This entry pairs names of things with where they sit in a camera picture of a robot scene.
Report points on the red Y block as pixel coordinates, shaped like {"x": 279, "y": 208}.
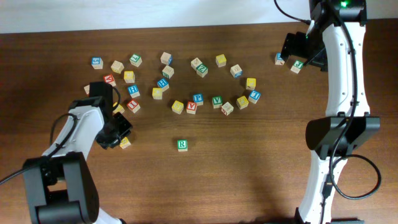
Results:
{"x": 109, "y": 79}

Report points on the green J block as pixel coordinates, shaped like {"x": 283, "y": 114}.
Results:
{"x": 297, "y": 66}

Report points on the green V block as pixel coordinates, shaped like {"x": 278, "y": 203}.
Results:
{"x": 217, "y": 102}

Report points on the blue number five block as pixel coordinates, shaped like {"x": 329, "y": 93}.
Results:
{"x": 97, "y": 62}

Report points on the blue P block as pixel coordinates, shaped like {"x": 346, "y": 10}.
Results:
{"x": 198, "y": 99}

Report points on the wooden block red trim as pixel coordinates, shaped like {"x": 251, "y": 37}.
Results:
{"x": 227, "y": 108}

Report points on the green R block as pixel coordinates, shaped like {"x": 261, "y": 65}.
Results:
{"x": 182, "y": 145}

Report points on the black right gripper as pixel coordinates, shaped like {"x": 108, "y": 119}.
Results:
{"x": 291, "y": 46}

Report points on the green L block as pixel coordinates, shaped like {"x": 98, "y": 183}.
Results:
{"x": 135, "y": 60}

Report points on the wooden block red side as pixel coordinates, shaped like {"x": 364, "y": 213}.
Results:
{"x": 87, "y": 89}

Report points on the green Z block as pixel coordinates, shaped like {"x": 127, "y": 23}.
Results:
{"x": 202, "y": 70}

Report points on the blue block far right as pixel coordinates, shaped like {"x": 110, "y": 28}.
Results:
{"x": 278, "y": 59}

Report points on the yellow S block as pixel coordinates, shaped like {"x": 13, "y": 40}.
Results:
{"x": 177, "y": 107}

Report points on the wooden block by Z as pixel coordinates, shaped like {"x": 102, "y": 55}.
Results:
{"x": 195, "y": 63}

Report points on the blue T block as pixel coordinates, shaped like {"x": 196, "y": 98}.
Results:
{"x": 254, "y": 96}

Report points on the wooden block green side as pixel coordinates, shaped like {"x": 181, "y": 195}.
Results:
{"x": 168, "y": 71}

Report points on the blue tilted H block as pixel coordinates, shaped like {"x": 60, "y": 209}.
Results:
{"x": 163, "y": 84}

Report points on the wooden shell block blue side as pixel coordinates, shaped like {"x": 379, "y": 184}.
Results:
{"x": 236, "y": 71}

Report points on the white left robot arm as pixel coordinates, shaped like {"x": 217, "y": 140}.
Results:
{"x": 58, "y": 184}

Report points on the plain wooden block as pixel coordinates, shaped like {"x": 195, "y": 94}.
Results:
{"x": 117, "y": 67}

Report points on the yellow K block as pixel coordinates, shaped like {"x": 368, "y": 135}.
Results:
{"x": 250, "y": 83}

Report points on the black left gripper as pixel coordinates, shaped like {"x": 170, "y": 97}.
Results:
{"x": 125, "y": 127}

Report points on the red A block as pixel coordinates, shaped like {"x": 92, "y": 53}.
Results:
{"x": 191, "y": 107}

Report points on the yellow G block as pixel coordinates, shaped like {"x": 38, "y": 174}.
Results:
{"x": 242, "y": 102}

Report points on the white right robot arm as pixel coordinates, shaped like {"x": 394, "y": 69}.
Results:
{"x": 333, "y": 43}

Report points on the red I block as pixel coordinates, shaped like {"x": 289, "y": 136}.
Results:
{"x": 133, "y": 106}

